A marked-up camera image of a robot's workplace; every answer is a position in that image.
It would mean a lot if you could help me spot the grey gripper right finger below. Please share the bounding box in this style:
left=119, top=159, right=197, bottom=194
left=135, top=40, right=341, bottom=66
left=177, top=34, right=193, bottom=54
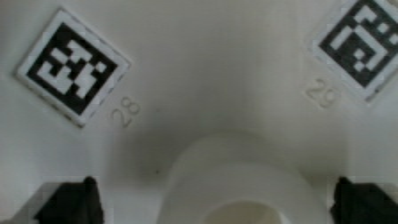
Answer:
left=330, top=177, right=398, bottom=224

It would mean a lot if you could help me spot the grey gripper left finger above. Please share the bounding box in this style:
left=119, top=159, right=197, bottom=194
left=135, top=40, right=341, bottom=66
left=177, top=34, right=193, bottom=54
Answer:
left=33, top=176, right=104, bottom=224

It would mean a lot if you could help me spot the white round table top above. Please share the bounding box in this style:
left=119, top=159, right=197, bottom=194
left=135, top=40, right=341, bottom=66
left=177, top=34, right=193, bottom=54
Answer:
left=0, top=0, right=398, bottom=224

